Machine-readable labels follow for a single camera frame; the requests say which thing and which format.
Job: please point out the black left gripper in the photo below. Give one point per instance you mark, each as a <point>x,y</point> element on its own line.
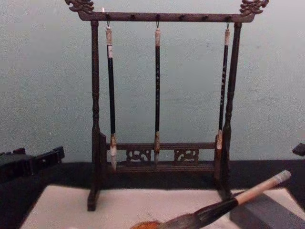
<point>14,167</point>

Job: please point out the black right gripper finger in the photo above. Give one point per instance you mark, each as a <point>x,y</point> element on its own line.
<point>299,149</point>

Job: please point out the black table cloth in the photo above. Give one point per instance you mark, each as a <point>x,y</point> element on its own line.
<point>35,190</point>

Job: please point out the dark grey stone block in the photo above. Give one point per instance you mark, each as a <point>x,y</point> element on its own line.
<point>269,212</point>

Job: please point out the dark carved wooden brush rack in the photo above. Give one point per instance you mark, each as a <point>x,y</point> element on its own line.
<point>95,95</point>

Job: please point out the white felt mat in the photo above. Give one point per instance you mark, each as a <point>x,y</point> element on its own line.
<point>119,207</point>

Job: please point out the thick hanging calligraphy brush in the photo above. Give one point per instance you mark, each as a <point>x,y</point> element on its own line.
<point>111,95</point>

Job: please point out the thin hanging calligraphy brush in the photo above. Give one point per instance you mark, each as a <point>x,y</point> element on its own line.
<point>223,90</point>

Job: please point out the orange-brown brush rest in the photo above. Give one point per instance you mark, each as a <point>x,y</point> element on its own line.
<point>147,225</point>

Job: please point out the hanging brush with grey tip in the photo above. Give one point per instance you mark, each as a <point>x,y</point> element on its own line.
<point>157,95</point>

